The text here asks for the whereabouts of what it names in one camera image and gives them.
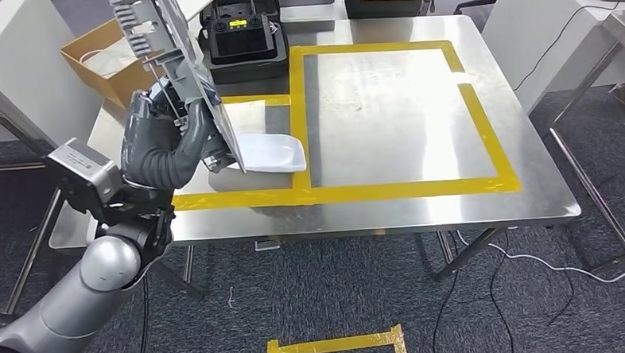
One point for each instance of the yellow floor tape square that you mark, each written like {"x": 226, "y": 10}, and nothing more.
{"x": 330, "y": 346}

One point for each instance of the white desk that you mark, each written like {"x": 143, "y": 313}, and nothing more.
{"x": 538, "y": 28}

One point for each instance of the black foam case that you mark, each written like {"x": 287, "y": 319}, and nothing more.
{"x": 244, "y": 70}

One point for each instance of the white cabinet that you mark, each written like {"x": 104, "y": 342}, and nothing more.
{"x": 23, "y": 61}

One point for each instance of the white curved plastic part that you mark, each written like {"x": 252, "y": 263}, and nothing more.
{"x": 274, "y": 153}

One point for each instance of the yellow tape frame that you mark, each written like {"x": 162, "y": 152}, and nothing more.
{"x": 345, "y": 193}

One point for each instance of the white padded insert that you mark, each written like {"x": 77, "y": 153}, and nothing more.
{"x": 107, "y": 60}

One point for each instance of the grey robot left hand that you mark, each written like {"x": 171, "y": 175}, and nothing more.
{"x": 152, "y": 124}

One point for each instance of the black remote controller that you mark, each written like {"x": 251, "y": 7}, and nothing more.
{"x": 240, "y": 41}

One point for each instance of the white flat box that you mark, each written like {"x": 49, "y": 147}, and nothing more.
{"x": 199, "y": 1}

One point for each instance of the open brown cardboard box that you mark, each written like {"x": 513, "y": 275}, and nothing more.
{"x": 108, "y": 89}

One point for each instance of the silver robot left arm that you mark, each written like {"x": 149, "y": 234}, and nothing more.
{"x": 60, "y": 313}

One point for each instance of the grey floor socket plate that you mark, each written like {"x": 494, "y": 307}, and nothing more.
{"x": 268, "y": 246}

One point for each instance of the silver plastic wheel cover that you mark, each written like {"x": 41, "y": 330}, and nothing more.
{"x": 187, "y": 75}

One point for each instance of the stainless steel workbench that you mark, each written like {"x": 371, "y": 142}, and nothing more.
{"x": 394, "y": 114}

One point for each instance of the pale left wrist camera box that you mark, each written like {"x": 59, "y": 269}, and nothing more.
{"x": 80, "y": 175}

